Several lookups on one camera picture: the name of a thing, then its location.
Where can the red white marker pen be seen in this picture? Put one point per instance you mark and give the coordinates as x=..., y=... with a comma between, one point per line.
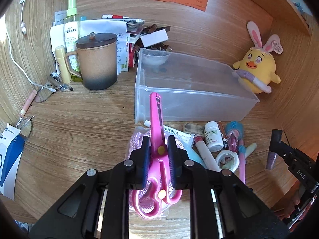
x=111, y=16

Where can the clear plastic storage box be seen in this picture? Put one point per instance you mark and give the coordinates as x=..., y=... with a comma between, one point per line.
x=192, y=89

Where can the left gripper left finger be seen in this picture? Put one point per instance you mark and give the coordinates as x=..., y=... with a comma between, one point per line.
x=130, y=174

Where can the yellow chick plush toy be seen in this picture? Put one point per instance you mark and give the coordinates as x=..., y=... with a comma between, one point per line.
x=258, y=67

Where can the eyeglasses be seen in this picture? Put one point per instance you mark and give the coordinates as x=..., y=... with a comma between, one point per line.
x=53, y=85

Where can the pale green tube stick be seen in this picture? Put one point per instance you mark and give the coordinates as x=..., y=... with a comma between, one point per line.
x=250, y=149

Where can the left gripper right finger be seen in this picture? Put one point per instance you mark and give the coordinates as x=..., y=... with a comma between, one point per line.
x=187, y=174

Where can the pink pen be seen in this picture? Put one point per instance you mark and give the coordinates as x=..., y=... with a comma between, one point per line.
x=236, y=145

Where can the pink scissors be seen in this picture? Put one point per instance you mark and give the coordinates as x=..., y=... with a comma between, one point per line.
x=157, y=193

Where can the white ointment tube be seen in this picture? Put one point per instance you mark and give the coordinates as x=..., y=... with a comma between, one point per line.
x=179, y=134

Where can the stack of papers and books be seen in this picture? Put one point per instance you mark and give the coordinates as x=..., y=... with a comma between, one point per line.
x=80, y=33

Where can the white small carton box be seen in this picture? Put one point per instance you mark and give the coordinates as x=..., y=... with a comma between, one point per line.
x=154, y=38

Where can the brown ceramic lidded mug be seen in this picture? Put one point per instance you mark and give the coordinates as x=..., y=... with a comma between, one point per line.
x=97, y=55

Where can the white pill bottle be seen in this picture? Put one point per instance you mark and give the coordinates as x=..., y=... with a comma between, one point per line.
x=213, y=137

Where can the person's right hand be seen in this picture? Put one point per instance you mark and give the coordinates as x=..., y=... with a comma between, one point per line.
x=289, y=208

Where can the yellow lip balm stick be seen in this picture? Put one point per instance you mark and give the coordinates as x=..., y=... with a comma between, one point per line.
x=60, y=54

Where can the green spray bottle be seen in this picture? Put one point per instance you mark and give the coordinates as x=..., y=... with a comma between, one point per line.
x=71, y=34

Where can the blue washi tape roll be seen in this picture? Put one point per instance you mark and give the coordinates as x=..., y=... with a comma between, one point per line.
x=235, y=128

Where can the blue white paper box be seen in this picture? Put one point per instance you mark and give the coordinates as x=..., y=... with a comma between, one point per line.
x=12, y=145

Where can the white tape roll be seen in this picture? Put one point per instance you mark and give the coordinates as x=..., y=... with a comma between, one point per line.
x=227, y=159

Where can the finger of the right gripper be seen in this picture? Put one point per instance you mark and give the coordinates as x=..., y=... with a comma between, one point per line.
x=271, y=158
x=275, y=145

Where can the white glass bowl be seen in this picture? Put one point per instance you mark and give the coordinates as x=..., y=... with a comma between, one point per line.
x=152, y=58

